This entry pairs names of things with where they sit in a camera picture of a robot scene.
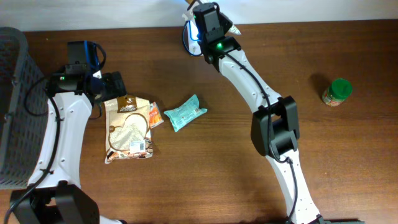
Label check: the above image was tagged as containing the glutinous rice bag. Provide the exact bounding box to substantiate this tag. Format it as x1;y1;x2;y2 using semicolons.
104;95;154;164

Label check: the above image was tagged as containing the orange tissue packet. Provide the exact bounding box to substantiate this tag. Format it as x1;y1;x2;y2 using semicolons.
149;102;164;129

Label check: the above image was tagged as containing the teal wipes packet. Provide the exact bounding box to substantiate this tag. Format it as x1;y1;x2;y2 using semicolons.
164;95;208;132

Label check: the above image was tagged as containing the green lid jar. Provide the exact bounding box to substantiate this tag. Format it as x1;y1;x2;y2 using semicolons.
322;78;353;106

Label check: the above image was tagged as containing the white tube gold cap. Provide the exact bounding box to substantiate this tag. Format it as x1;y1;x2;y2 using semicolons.
182;0;241;35

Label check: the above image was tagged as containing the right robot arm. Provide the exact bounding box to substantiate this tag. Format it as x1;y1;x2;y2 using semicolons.
188;1;324;223

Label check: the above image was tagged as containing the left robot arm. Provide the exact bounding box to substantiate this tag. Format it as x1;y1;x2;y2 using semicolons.
1;40;126;223

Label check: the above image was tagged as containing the white barcode scanner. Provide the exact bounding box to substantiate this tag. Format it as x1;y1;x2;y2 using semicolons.
182;11;202;57

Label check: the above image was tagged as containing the grey plastic mesh basket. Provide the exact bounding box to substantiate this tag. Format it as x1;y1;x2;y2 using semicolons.
1;27;48;190

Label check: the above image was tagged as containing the left black cable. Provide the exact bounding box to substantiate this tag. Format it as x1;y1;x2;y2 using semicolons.
2;43;107;224

